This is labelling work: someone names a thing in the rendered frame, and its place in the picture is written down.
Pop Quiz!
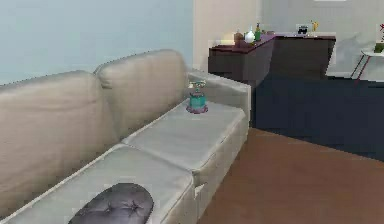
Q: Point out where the beige sofa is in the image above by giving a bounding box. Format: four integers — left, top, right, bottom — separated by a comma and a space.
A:
0, 49, 252, 224

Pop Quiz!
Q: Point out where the brown jar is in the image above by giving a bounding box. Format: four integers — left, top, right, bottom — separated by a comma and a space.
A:
233, 29, 245, 47

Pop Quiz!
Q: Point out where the dark brown kitchen counter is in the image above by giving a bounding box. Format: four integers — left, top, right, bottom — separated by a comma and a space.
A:
208, 32, 337, 88

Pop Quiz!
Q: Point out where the white round vase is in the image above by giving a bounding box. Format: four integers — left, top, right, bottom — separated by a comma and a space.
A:
244, 25, 256, 45

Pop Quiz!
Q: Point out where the dark grey round cushion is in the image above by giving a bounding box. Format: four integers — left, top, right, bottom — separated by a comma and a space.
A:
67, 182, 155, 224

